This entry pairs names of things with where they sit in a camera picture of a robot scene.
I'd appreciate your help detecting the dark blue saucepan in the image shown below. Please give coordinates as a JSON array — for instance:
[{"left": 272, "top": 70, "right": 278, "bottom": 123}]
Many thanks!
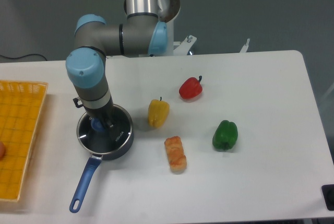
[{"left": 69, "top": 105, "right": 135, "bottom": 214}]

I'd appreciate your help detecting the glass pot lid blue knob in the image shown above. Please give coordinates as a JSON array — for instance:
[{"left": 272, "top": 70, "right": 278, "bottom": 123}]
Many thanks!
[{"left": 76, "top": 105, "right": 134, "bottom": 155}]

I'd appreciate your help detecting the black round device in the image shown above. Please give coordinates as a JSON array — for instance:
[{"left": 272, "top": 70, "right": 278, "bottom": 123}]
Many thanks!
[{"left": 321, "top": 184, "right": 334, "bottom": 211}]

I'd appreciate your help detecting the red bell pepper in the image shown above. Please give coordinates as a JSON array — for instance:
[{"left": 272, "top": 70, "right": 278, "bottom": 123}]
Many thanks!
[{"left": 179, "top": 76, "right": 203, "bottom": 100}]

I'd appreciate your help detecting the yellow bell pepper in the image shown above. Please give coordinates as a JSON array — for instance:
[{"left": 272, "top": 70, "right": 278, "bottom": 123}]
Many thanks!
[{"left": 148, "top": 97, "right": 170, "bottom": 128}]

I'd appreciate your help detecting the white table bracket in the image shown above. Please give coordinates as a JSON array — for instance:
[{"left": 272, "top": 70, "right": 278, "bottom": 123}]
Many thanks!
[{"left": 240, "top": 38, "right": 250, "bottom": 53}]

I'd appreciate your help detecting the green bell pepper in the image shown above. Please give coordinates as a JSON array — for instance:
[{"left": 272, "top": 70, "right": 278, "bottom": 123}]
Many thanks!
[{"left": 212, "top": 120, "right": 238, "bottom": 150}]

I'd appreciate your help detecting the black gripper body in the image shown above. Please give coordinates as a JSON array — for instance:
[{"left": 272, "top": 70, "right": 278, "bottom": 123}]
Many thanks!
[{"left": 73, "top": 97, "right": 114, "bottom": 126}]

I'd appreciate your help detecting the yellow plastic basket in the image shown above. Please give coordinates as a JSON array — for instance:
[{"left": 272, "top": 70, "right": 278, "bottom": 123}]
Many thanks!
[{"left": 1, "top": 80, "right": 48, "bottom": 202}]

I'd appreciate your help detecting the black cable on floor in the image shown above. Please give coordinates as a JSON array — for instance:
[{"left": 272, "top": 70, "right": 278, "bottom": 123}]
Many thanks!
[{"left": 0, "top": 53, "right": 48, "bottom": 61}]

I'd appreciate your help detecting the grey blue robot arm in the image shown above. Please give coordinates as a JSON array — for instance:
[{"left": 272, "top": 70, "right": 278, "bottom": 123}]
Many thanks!
[{"left": 66, "top": 0, "right": 168, "bottom": 129}]

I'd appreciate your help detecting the toasted bread loaf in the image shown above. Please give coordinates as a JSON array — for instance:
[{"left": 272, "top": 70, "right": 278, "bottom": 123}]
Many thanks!
[{"left": 164, "top": 136, "right": 187, "bottom": 172}]

